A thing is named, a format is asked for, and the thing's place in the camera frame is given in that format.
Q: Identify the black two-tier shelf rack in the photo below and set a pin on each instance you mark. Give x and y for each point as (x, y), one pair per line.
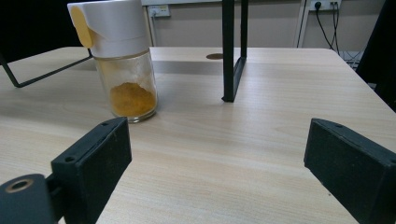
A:
(229, 62)

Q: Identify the dark curtain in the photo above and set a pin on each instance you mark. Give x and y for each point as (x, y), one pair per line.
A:
(381, 46)

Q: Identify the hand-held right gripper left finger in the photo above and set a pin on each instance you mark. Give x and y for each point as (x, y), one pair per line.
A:
(93, 168)

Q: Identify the white wall trunking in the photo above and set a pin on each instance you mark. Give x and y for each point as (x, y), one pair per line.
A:
(301, 21)

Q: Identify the white wall socket with plugs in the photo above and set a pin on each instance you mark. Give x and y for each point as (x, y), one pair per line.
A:
(325, 3)

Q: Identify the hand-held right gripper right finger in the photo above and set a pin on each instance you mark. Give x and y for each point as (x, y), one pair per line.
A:
(351, 168)

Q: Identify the white door frame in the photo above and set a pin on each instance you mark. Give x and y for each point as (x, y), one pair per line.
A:
(148, 28)

